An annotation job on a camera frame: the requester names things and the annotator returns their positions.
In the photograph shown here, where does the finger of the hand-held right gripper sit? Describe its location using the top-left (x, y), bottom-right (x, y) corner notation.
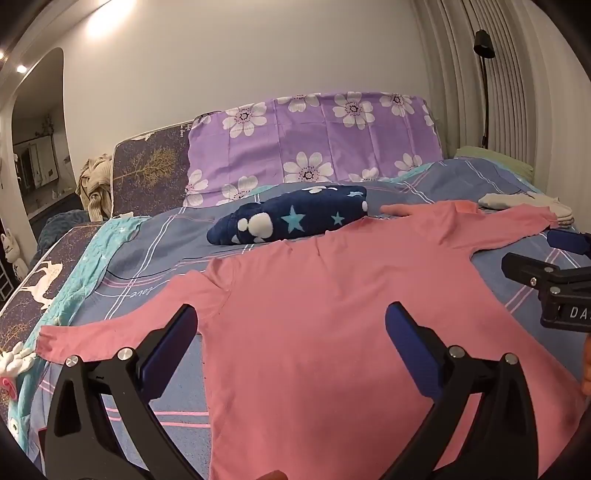
top-left (547, 229), bottom-right (591, 256)
top-left (502, 251), bottom-right (591, 301)

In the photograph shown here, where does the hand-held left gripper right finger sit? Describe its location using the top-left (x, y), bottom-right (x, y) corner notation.
top-left (385, 302), bottom-right (541, 480)

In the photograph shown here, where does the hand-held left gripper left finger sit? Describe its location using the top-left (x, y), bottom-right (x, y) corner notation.
top-left (44, 303), bottom-right (204, 480)

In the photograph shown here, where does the pink long-sleeve shirt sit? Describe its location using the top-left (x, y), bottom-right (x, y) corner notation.
top-left (36, 199), bottom-right (585, 480)

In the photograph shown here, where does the beige clothes pile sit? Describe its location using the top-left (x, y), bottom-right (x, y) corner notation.
top-left (76, 156), bottom-right (114, 222)

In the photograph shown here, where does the person's right hand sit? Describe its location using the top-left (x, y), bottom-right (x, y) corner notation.
top-left (579, 337), bottom-right (591, 398)

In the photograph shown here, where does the light patterned garment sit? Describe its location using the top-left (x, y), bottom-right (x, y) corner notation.
top-left (531, 196), bottom-right (574, 228)

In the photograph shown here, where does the grey garment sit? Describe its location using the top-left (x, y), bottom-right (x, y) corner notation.
top-left (478, 191), bottom-right (561, 210)

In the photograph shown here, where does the blue-grey plaid blanket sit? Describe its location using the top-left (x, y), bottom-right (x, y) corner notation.
top-left (9, 157), bottom-right (591, 480)

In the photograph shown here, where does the green pillow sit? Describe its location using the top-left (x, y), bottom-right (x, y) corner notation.
top-left (452, 145), bottom-right (536, 181)

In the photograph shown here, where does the white pink plush toy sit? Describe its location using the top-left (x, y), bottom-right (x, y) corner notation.
top-left (0, 342), bottom-right (37, 403)

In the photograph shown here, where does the white pleated curtain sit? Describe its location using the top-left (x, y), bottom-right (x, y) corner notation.
top-left (413, 0), bottom-right (591, 195)

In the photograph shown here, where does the dark blue fuzzy blanket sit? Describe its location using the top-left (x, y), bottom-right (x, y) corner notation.
top-left (37, 210), bottom-right (100, 268)

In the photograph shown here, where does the navy star print fleece blanket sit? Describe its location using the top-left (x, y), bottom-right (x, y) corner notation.
top-left (206, 185), bottom-right (370, 245)

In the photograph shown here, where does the white cat figure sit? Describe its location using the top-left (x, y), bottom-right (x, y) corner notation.
top-left (0, 232), bottom-right (24, 282)

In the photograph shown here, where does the black floor lamp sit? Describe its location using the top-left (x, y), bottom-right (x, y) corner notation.
top-left (473, 30), bottom-right (497, 151)

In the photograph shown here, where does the white cabinet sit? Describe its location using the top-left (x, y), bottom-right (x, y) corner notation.
top-left (14, 136), bottom-right (61, 190)

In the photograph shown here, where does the purple floral pillow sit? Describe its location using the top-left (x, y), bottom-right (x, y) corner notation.
top-left (182, 92), bottom-right (446, 208)

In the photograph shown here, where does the thin black cable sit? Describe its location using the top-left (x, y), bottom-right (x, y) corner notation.
top-left (106, 272), bottom-right (158, 283)

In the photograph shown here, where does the white arched door frame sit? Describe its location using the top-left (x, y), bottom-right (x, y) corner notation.
top-left (0, 46), bottom-right (79, 241)

